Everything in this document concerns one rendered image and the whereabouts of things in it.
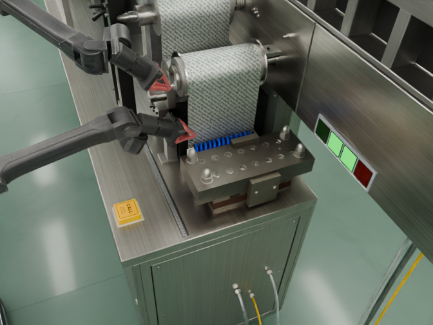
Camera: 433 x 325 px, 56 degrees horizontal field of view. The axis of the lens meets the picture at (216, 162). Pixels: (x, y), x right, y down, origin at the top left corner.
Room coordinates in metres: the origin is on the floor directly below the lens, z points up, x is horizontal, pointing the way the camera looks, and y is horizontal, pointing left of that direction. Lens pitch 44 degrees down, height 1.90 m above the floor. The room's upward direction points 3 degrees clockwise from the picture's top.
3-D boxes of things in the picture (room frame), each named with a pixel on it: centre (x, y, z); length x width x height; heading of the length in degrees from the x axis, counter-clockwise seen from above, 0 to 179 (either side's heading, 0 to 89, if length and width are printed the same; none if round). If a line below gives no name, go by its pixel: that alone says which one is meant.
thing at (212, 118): (1.03, -0.01, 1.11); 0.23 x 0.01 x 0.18; 115
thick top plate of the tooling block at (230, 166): (0.94, -0.10, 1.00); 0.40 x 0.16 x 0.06; 115
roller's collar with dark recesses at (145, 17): (1.24, 0.25, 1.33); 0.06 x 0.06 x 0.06; 25
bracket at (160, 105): (1.04, 0.18, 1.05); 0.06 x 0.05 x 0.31; 115
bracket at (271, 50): (1.16, -0.15, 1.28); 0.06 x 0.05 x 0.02; 115
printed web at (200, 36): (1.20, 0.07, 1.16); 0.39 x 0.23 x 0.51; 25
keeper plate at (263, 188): (0.86, -0.15, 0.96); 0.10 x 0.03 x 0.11; 115
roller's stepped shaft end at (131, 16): (1.22, 0.31, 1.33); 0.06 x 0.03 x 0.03; 115
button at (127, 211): (0.78, 0.27, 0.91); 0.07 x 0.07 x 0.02; 25
